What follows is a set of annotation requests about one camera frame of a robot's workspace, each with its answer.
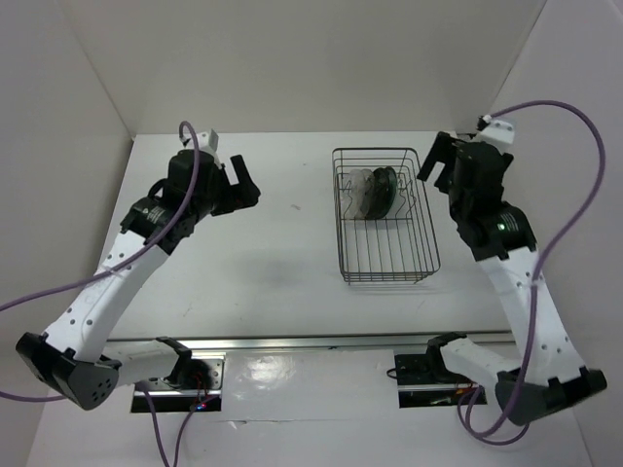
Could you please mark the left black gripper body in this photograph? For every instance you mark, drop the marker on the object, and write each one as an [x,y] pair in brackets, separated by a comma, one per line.
[227,197]

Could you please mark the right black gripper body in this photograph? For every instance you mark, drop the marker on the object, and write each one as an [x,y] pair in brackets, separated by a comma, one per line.
[444,181]

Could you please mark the blue white patterned plate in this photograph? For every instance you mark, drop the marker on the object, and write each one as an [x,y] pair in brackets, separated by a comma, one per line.
[388,188]

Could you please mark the clear square glass plate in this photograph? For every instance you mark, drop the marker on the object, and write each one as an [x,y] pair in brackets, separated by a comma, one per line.
[361,188]

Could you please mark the black glossy plate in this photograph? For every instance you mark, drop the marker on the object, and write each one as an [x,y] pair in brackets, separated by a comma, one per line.
[378,194]

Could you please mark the clear textured glass plate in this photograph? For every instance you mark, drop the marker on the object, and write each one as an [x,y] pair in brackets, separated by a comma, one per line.
[350,202]

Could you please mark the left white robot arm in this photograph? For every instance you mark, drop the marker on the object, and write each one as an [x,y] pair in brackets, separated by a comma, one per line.
[72,355]

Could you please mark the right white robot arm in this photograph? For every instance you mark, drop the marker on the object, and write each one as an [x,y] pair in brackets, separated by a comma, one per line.
[550,375]

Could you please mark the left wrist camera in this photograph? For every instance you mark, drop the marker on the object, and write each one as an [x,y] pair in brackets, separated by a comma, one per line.
[204,141]

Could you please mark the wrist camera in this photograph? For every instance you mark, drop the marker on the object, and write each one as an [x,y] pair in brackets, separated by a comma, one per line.
[204,141]
[495,131]

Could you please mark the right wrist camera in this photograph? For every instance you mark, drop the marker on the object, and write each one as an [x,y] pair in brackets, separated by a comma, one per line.
[495,131]

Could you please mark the metal wire dish rack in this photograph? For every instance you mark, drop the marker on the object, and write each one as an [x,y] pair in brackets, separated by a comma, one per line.
[402,246]

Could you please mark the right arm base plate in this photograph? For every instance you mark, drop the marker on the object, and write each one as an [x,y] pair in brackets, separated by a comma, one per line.
[422,379]

